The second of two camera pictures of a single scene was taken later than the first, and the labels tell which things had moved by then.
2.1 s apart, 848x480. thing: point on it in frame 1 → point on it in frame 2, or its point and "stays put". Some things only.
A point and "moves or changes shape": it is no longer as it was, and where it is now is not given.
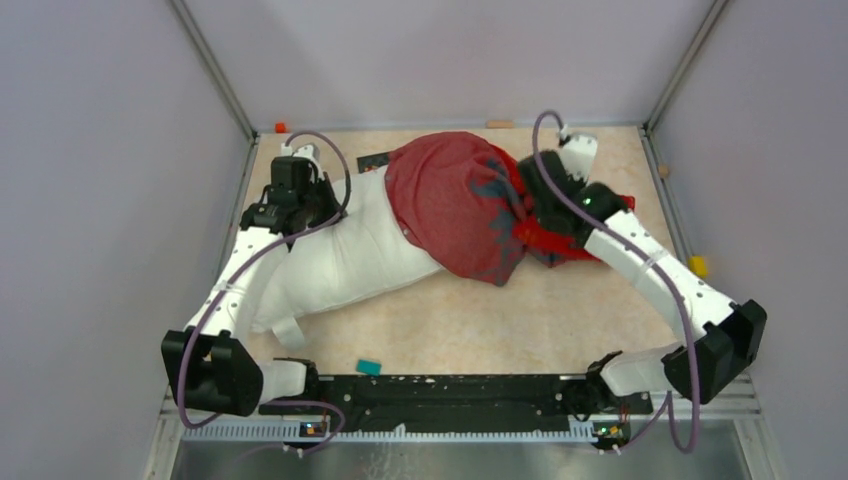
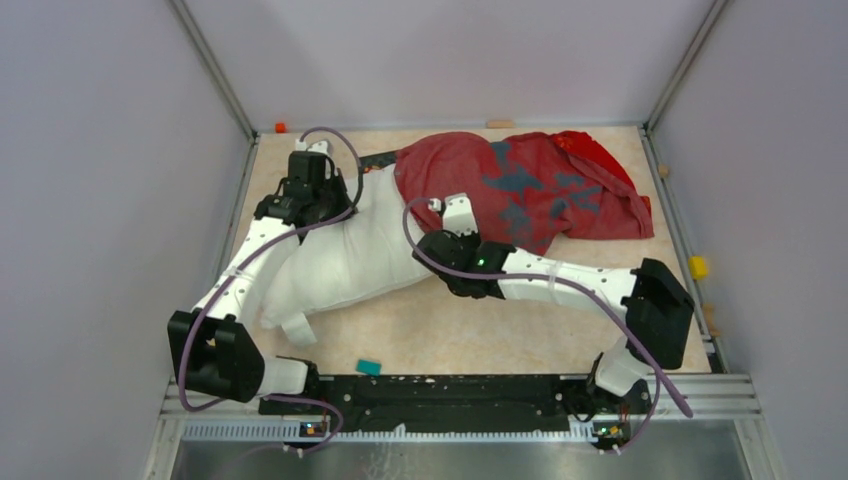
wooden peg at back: [500, 124] stays put
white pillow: [360, 253] stays put
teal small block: [369, 367] stays put
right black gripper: [581, 183] → [472, 237]
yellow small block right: [699, 265] stays put
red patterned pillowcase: [461, 197] moves or changes shape
